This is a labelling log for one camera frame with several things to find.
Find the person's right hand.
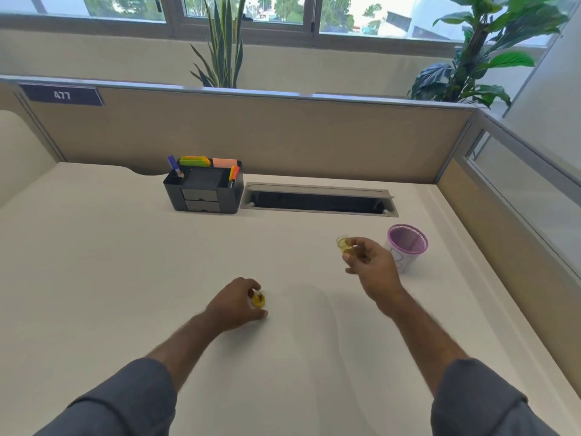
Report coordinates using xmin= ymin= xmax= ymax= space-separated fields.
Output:
xmin=342 ymin=237 xmax=406 ymax=319

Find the person's left hand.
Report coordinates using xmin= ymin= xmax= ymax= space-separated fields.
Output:
xmin=205 ymin=277 xmax=269 ymax=334

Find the person's right forearm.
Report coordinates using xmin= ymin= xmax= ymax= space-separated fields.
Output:
xmin=375 ymin=288 xmax=562 ymax=436

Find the person's left forearm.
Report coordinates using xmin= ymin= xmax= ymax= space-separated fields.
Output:
xmin=33 ymin=308 xmax=228 ymax=436

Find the purple mesh cup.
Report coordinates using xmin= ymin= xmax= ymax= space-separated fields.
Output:
xmin=385 ymin=223 xmax=429 ymax=273

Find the black desk organizer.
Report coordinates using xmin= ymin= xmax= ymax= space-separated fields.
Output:
xmin=163 ymin=160 xmax=244 ymax=215

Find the beige cubicle partition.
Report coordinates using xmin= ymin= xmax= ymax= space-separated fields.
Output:
xmin=0 ymin=75 xmax=488 ymax=184

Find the glass side partition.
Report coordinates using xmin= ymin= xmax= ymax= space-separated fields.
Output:
xmin=436 ymin=104 xmax=581 ymax=395

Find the broad leaf green plant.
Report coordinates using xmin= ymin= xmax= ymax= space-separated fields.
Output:
xmin=409 ymin=0 xmax=570 ymax=109

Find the snake plant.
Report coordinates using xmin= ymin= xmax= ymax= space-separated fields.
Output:
xmin=189 ymin=0 xmax=248 ymax=89

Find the blue label plate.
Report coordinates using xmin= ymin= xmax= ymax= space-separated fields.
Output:
xmin=19 ymin=84 xmax=105 ymax=107

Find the grey desk cable tray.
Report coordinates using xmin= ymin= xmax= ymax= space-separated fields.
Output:
xmin=240 ymin=182 xmax=399 ymax=218

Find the window frame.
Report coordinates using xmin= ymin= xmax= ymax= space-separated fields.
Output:
xmin=0 ymin=0 xmax=563 ymax=52

